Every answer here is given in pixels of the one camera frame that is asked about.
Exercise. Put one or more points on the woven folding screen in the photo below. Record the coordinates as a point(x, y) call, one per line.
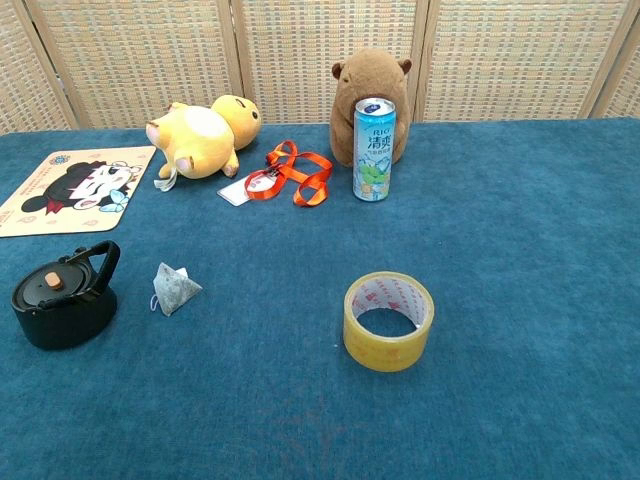
point(320, 55)

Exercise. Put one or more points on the brown capybara plush toy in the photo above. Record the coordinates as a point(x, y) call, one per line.
point(372, 80)

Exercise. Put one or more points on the blue table cloth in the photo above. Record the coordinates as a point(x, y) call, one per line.
point(320, 350)

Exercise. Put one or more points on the yellow plush toy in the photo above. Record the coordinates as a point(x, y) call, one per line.
point(205, 142)

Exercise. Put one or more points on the cartoon printed mouse pad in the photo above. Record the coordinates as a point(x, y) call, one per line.
point(75, 190)

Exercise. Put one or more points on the blue drink can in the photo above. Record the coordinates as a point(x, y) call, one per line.
point(372, 155)

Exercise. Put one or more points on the yellow packing tape roll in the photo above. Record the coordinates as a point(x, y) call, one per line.
point(385, 350)

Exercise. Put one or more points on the white badge card holder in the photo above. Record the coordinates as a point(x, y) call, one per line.
point(240, 190)

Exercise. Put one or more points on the pyramid tea bag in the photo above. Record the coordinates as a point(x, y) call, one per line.
point(172, 291)

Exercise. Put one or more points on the black kettle lid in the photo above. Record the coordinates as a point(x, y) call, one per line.
point(37, 286)

